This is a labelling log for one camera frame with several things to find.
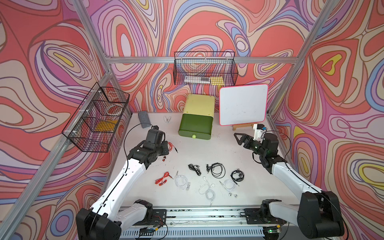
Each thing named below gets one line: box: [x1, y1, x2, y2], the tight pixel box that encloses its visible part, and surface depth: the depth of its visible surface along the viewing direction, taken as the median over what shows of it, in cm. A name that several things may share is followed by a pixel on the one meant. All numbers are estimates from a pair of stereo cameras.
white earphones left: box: [175, 170, 191, 191], surface depth 86 cm
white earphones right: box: [219, 179, 238, 198], surface depth 84 cm
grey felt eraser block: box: [138, 111, 151, 129], surface depth 115 cm
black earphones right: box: [230, 168, 245, 186], surface depth 88 cm
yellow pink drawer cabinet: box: [182, 93, 215, 119], surface depth 98 cm
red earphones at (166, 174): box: [155, 171, 174, 186], surface depth 88 cm
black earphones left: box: [188, 163, 202, 176], surface depth 92 cm
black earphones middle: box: [206, 162, 226, 179], surface depth 90 cm
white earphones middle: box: [198, 176, 216, 206], surface depth 84 cm
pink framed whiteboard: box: [219, 84, 269, 126], surface depth 103 cm
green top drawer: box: [178, 113, 214, 140], surface depth 92 cm
